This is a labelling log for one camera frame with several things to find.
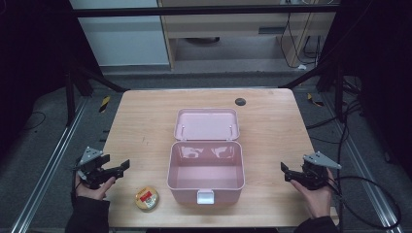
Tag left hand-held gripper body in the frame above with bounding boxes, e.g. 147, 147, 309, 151
73, 146, 125, 190

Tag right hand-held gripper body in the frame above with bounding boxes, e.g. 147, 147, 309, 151
291, 150, 343, 191

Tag pink plastic storage box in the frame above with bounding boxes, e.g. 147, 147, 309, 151
166, 107, 246, 206

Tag person's left hand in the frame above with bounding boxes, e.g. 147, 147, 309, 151
74, 172, 117, 201

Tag person's right hand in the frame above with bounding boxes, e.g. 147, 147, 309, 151
289, 168, 336, 220

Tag yellow black striped tape piece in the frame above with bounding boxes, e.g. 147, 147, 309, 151
98, 95, 112, 115
306, 92, 325, 108

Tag black metal stand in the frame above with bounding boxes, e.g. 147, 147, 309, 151
64, 61, 129, 128
279, 59, 346, 124

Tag dark curtain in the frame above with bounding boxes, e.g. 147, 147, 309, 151
319, 0, 412, 183
0, 0, 105, 163

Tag white cabinet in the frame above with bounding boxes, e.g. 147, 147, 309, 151
69, 0, 171, 68

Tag light wooden desk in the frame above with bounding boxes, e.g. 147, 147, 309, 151
157, 0, 338, 70

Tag aluminium floor rail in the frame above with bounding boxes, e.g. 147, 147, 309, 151
9, 96, 90, 233
322, 91, 404, 233

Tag black floor cables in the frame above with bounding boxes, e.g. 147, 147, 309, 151
304, 76, 365, 183

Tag thin black floor cable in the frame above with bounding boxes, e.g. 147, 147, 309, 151
20, 111, 47, 133

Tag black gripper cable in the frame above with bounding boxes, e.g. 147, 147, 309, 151
326, 175, 403, 231

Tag black hanging cables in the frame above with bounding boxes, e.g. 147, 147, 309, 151
279, 12, 324, 70

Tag black horizontal frame bar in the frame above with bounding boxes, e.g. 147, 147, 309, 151
71, 4, 342, 18

